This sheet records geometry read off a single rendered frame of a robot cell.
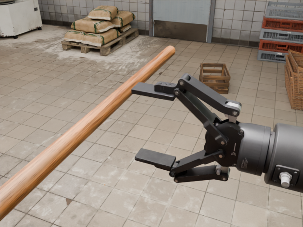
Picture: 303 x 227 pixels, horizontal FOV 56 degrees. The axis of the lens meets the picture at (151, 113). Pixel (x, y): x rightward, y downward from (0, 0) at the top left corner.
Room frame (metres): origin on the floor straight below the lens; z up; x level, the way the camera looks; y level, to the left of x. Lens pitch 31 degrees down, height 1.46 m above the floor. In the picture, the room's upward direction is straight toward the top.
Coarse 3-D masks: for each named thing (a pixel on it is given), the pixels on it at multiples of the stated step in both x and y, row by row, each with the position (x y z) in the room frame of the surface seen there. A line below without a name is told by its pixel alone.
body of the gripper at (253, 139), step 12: (228, 120) 0.37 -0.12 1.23; (228, 132) 0.35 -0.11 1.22; (240, 132) 0.35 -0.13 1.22; (252, 132) 0.34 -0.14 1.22; (264, 132) 0.34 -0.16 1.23; (216, 144) 0.36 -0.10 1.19; (228, 144) 0.35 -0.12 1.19; (240, 144) 0.33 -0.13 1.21; (252, 144) 0.32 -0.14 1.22; (264, 144) 0.32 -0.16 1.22; (228, 156) 0.35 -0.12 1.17; (240, 156) 0.32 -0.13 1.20; (252, 156) 0.31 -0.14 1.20; (264, 156) 0.31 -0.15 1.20; (240, 168) 0.32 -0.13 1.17; (252, 168) 0.31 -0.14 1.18
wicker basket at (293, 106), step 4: (288, 76) 2.77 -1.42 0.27; (288, 80) 2.70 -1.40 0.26; (288, 84) 2.78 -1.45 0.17; (292, 84) 2.57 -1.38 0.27; (288, 88) 2.80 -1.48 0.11; (292, 88) 2.57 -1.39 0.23; (288, 92) 2.80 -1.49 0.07; (292, 92) 2.57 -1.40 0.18; (288, 96) 2.82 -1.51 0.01; (292, 100) 2.56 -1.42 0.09; (296, 100) 2.55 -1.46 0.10; (300, 100) 2.54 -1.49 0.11; (292, 104) 2.56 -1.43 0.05; (296, 104) 2.55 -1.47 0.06; (300, 104) 2.54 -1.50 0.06; (292, 108) 2.55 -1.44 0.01; (296, 108) 2.55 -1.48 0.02; (300, 108) 2.56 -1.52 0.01
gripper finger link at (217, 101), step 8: (184, 80) 0.38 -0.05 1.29; (192, 80) 0.38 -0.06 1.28; (184, 88) 0.38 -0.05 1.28; (192, 88) 0.37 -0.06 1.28; (200, 88) 0.37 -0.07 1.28; (208, 88) 0.38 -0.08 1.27; (200, 96) 0.37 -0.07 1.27; (208, 96) 0.36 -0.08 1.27; (216, 96) 0.37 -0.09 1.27; (216, 104) 0.36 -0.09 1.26; (224, 104) 0.36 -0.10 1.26; (240, 104) 0.36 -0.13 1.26; (224, 112) 0.35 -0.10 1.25; (232, 112) 0.35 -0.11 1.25
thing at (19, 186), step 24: (168, 48) 0.78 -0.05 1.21; (144, 72) 0.61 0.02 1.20; (120, 96) 0.49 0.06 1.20; (96, 120) 0.41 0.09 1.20; (72, 144) 0.35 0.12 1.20; (24, 168) 0.28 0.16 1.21; (48, 168) 0.29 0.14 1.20; (0, 192) 0.24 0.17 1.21; (24, 192) 0.25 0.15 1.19; (0, 216) 0.22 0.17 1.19
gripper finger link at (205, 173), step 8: (192, 168) 0.39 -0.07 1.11; (200, 168) 0.38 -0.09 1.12; (208, 168) 0.37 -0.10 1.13; (176, 176) 0.38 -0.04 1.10; (184, 176) 0.38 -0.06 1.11; (192, 176) 0.37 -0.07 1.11; (200, 176) 0.36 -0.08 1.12; (208, 176) 0.36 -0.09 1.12; (216, 176) 0.35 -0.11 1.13; (224, 176) 0.35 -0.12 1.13
